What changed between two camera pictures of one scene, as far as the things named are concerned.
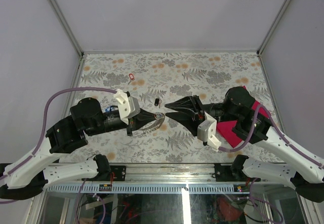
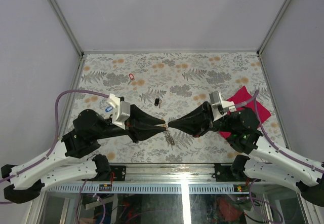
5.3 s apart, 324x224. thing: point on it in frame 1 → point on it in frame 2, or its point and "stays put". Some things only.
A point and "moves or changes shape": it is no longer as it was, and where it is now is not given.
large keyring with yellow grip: [154, 126] moves or changes shape
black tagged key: [158, 102] stays put
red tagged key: [131, 77] stays put
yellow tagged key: [158, 115] → [162, 124]
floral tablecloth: [159, 79] stays put
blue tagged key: [112, 108] stays put
